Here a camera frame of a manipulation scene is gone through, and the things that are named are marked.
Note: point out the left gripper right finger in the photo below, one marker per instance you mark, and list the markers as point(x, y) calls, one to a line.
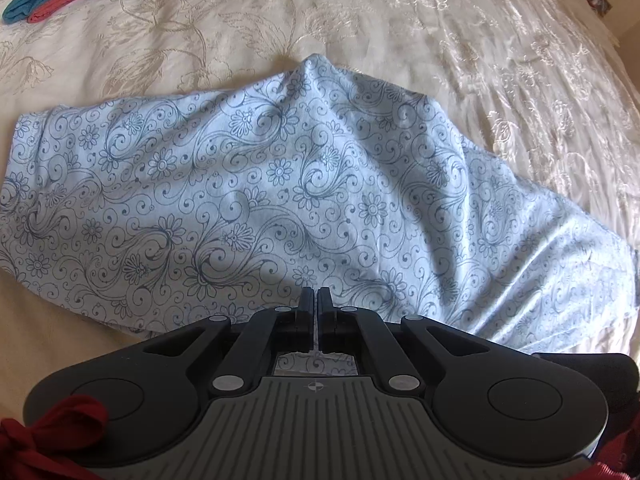
point(362, 334)

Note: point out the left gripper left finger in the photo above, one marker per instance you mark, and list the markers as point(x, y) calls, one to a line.
point(268, 333)

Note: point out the light blue floral pants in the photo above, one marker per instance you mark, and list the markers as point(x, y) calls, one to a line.
point(148, 214)

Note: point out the cream embroidered bedspread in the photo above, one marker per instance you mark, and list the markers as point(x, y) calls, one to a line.
point(538, 82)

